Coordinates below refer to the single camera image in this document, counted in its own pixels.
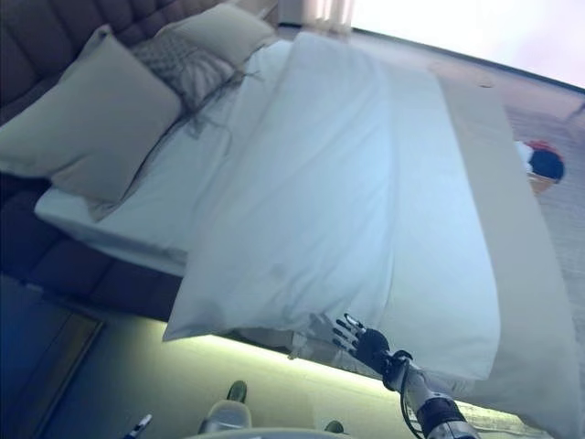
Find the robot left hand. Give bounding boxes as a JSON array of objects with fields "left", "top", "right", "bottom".
[{"left": 129, "top": 413, "right": 153, "bottom": 439}]

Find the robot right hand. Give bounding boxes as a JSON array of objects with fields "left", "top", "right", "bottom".
[{"left": 331, "top": 313, "right": 393, "bottom": 368}]

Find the white duvet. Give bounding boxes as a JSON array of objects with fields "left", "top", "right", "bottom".
[{"left": 163, "top": 30, "right": 504, "bottom": 381}]

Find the brown bed platform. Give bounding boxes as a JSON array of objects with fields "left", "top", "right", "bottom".
[{"left": 0, "top": 176, "right": 296, "bottom": 351}]

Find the robot left leg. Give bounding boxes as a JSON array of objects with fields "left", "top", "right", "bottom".
[{"left": 198, "top": 380, "right": 254, "bottom": 429}]

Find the wooden nightstand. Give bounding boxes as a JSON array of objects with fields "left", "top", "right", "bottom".
[{"left": 0, "top": 273, "right": 107, "bottom": 439}]

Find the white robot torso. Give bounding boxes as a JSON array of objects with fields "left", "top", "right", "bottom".
[{"left": 212, "top": 423, "right": 331, "bottom": 439}]

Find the beige fringed blanket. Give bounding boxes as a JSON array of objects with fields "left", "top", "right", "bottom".
[{"left": 287, "top": 61, "right": 585, "bottom": 439}]

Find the white pillow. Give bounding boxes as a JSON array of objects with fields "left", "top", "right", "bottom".
[{"left": 35, "top": 38, "right": 294, "bottom": 278}]

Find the wicker basket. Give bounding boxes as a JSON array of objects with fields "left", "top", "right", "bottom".
[{"left": 527, "top": 176, "right": 561, "bottom": 196}]

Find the white garment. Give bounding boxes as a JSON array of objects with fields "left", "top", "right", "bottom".
[{"left": 514, "top": 140, "right": 534, "bottom": 173}]

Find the black garment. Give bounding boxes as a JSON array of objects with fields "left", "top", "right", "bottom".
[{"left": 529, "top": 148, "right": 566, "bottom": 180}]

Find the beige pillow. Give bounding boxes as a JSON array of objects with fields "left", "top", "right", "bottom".
[
  {"left": 154, "top": 2, "right": 276, "bottom": 63},
  {"left": 0, "top": 25, "right": 182, "bottom": 223}
]

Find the grey knitted fringed pillow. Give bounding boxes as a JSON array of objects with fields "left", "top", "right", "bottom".
[{"left": 132, "top": 34, "right": 257, "bottom": 141}]

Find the sheer curtain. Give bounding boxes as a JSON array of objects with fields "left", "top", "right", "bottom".
[{"left": 278, "top": 0, "right": 354, "bottom": 36}]

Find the brown tufted headboard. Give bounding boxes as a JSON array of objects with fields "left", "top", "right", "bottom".
[{"left": 0, "top": 0, "right": 239, "bottom": 125}]

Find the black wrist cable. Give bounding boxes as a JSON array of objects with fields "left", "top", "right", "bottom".
[{"left": 388, "top": 349, "right": 424, "bottom": 434}]

